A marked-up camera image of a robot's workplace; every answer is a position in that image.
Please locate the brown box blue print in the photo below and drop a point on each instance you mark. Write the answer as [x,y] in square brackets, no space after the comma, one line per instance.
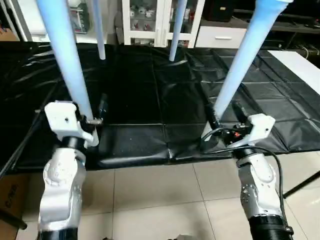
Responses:
[7,35]

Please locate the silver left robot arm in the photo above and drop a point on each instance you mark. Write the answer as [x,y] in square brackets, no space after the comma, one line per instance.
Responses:
[62,185]

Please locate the white plastic table leg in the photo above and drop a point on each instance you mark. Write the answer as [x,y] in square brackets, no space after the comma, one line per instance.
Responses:
[67,60]
[240,75]
[99,30]
[177,30]

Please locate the black work mat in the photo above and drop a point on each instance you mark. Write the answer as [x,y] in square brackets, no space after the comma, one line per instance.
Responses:
[150,100]

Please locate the white flat board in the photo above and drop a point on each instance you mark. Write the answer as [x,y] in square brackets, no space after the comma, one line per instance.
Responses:
[295,67]

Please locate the brown cardboard box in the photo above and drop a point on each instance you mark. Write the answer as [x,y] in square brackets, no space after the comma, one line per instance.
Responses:
[11,200]

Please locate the black left robot foot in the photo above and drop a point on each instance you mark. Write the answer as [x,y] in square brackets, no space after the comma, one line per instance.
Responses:
[107,238]

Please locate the white glass door cabinet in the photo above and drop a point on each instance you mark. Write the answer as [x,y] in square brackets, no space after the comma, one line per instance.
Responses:
[162,22]

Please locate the black low shelf unit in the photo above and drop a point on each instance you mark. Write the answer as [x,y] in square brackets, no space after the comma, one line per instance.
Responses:
[290,22]

